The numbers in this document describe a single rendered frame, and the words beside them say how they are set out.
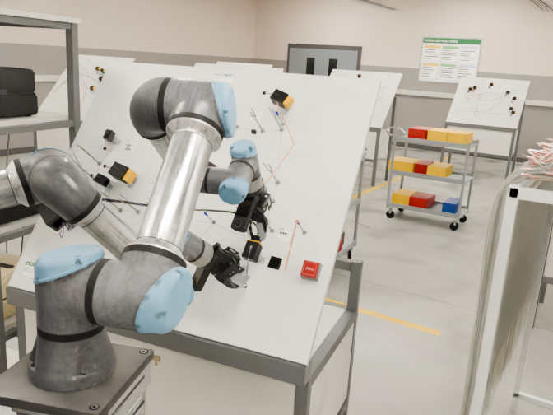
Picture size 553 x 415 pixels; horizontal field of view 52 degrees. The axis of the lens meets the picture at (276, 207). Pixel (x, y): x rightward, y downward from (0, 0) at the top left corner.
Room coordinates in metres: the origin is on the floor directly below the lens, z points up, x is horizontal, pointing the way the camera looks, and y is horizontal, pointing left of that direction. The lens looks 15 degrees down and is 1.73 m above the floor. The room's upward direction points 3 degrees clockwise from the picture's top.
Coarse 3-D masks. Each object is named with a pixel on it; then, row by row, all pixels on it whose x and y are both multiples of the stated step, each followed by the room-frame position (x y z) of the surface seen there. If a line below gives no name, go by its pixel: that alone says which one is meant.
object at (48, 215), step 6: (42, 204) 1.93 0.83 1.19; (42, 210) 1.91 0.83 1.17; (48, 210) 1.91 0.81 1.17; (42, 216) 1.90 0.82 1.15; (48, 216) 1.89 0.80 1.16; (54, 216) 1.88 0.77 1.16; (48, 222) 1.87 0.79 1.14; (54, 222) 1.93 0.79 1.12; (60, 222) 1.92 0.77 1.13; (66, 222) 1.92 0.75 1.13; (54, 228) 1.90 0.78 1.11; (72, 228) 2.00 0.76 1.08
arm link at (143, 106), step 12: (144, 84) 1.19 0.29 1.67; (156, 84) 1.17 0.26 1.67; (132, 96) 1.20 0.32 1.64; (144, 96) 1.16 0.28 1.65; (156, 96) 1.15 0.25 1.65; (132, 108) 1.19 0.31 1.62; (144, 108) 1.16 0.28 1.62; (156, 108) 1.15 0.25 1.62; (132, 120) 1.21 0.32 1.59; (144, 120) 1.17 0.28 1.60; (156, 120) 1.15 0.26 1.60; (144, 132) 1.22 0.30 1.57; (156, 132) 1.20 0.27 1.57; (156, 144) 1.29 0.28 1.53; (168, 144) 1.29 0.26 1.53; (204, 180) 1.48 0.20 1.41; (204, 192) 1.50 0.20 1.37
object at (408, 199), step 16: (400, 128) 6.89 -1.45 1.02; (416, 128) 6.40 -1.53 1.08; (432, 128) 6.57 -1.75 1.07; (432, 144) 6.23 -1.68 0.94; (448, 144) 6.14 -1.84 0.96; (464, 144) 6.06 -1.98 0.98; (400, 160) 6.54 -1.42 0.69; (416, 160) 6.61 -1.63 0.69; (416, 176) 6.29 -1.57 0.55; (432, 176) 6.21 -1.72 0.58; (448, 176) 6.37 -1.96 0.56; (464, 176) 6.04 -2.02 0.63; (400, 192) 6.57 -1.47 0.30; (416, 192) 6.65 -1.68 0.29; (400, 208) 6.82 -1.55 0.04; (416, 208) 6.27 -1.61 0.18; (432, 208) 6.37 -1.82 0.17; (448, 208) 6.14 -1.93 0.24; (464, 208) 6.47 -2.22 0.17
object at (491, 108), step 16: (464, 80) 10.57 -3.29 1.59; (480, 80) 10.44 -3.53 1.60; (496, 80) 10.31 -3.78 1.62; (512, 80) 10.19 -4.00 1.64; (464, 96) 10.31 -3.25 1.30; (480, 96) 10.19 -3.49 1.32; (496, 96) 10.07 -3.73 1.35; (512, 96) 9.96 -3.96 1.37; (464, 112) 10.08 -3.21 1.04; (480, 112) 9.97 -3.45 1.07; (496, 112) 9.85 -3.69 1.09; (512, 112) 9.63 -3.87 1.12; (448, 128) 10.02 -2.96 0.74; (464, 128) 9.89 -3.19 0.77; (480, 128) 9.79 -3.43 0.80; (496, 128) 9.60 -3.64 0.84; (512, 128) 9.47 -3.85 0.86; (480, 144) 9.73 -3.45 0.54; (496, 144) 9.59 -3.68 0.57; (512, 144) 9.45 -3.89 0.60; (448, 160) 10.51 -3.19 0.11
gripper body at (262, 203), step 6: (258, 192) 1.62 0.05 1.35; (264, 192) 1.69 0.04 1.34; (258, 198) 1.67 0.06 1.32; (264, 198) 1.67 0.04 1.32; (270, 198) 1.70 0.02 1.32; (258, 204) 1.65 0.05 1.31; (264, 204) 1.66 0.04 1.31; (270, 204) 1.71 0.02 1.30; (258, 210) 1.64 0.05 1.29; (264, 210) 1.69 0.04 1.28; (252, 216) 1.65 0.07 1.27; (258, 216) 1.64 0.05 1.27
